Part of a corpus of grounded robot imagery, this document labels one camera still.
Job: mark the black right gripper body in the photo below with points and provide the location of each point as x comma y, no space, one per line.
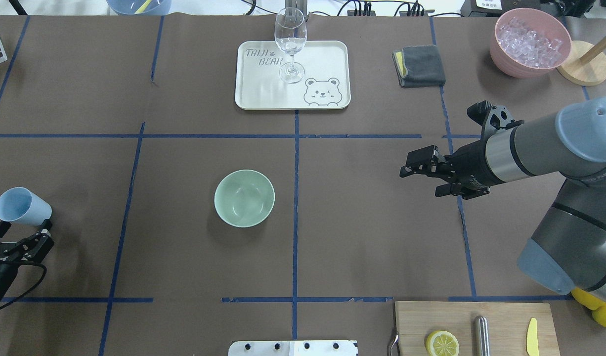
470,162

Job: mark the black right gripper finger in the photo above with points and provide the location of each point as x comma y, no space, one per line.
467,191
424,161

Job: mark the green ceramic bowl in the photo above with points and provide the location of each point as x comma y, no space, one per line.
244,198

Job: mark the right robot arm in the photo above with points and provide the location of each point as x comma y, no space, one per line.
568,248

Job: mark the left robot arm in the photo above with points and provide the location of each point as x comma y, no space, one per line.
41,278

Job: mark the pink bowl of ice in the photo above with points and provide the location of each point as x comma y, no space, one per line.
527,43

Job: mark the blue plastic bowl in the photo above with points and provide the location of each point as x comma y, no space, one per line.
140,7

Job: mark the light blue plastic cup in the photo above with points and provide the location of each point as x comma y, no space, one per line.
21,206

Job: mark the grey folded cloth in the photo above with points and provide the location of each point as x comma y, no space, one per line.
419,66

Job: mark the cream bear print tray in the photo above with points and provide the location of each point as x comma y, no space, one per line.
325,85

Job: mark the wooden cutting board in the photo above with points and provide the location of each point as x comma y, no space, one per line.
507,326

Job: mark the wooden cup stand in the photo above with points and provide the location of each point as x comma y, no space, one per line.
586,63

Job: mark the half lemon slice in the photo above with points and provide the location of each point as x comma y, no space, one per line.
442,343

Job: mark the yellow lemon back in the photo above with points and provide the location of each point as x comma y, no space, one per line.
586,299

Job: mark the yellow plastic knife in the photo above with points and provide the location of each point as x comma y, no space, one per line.
532,343

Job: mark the clear wine glass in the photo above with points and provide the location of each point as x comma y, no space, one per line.
290,34

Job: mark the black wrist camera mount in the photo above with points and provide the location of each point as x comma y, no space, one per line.
492,118

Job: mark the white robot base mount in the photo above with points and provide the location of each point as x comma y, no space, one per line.
294,348

